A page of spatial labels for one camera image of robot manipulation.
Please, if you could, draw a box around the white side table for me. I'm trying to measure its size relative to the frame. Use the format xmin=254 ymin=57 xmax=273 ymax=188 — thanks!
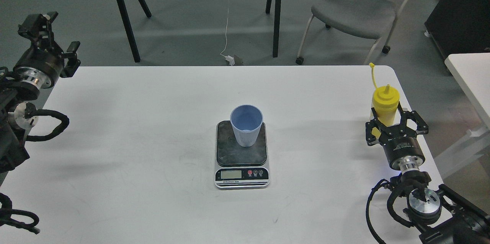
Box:
xmin=444 ymin=53 xmax=490 ymax=128

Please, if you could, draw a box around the yellow squeeze bottle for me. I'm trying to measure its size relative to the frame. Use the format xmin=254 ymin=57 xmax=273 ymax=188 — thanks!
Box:
xmin=369 ymin=63 xmax=400 ymax=127

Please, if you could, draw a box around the digital kitchen scale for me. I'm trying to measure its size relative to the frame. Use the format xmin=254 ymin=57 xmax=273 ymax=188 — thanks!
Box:
xmin=214 ymin=120 xmax=271 ymax=190

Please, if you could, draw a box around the black cabinet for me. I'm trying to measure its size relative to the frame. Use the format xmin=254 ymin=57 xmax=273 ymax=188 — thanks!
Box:
xmin=424 ymin=0 xmax=490 ymax=59

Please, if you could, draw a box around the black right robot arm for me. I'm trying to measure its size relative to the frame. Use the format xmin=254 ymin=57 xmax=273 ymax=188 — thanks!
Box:
xmin=365 ymin=105 xmax=490 ymax=244

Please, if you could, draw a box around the blue ribbed plastic cup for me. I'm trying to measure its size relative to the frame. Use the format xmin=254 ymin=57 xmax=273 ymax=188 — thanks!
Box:
xmin=230 ymin=104 xmax=264 ymax=148

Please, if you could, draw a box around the white charger cable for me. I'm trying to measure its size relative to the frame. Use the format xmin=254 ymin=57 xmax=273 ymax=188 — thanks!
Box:
xmin=220 ymin=0 xmax=235 ymax=65

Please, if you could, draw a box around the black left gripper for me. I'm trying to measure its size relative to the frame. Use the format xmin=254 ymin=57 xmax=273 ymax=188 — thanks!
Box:
xmin=13 ymin=11 xmax=81 ymax=89

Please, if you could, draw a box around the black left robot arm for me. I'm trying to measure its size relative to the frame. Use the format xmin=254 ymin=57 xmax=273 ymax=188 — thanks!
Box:
xmin=0 ymin=11 xmax=81 ymax=179

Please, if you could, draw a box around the grey office chair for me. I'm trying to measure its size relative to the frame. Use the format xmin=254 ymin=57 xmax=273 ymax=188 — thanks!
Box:
xmin=296 ymin=0 xmax=408 ymax=65

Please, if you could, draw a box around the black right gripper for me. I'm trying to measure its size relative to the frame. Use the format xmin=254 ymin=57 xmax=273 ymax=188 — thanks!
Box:
xmin=365 ymin=103 xmax=429 ymax=170

